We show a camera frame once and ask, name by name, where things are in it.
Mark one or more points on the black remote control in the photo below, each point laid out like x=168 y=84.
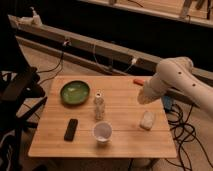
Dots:
x=71 y=129

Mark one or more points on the metal rail beam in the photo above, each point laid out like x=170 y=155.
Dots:
x=111 y=50

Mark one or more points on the small clear plastic bottle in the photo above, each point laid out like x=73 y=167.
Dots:
x=99 y=106

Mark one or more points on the green bowl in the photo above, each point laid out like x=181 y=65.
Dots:
x=75 y=92

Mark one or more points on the black chair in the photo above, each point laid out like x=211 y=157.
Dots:
x=24 y=85

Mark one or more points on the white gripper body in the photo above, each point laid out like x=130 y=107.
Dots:
x=145 y=96

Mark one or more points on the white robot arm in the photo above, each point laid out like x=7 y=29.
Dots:
x=177 y=73

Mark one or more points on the wooden table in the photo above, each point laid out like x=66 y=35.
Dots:
x=138 y=131

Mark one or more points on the white device on rail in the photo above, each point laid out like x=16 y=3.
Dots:
x=35 y=19

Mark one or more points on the blue object on floor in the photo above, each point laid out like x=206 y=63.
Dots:
x=167 y=102

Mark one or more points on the orange marker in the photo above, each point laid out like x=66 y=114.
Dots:
x=138 y=82

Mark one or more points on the white crumpled object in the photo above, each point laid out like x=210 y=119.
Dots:
x=147 y=120

